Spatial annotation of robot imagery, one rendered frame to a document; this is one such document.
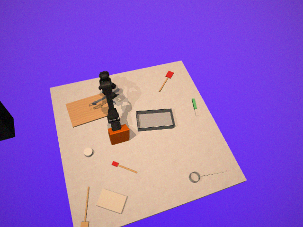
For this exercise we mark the cream short cylinder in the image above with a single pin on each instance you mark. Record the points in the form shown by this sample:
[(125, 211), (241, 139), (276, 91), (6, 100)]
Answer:
[(88, 152)]

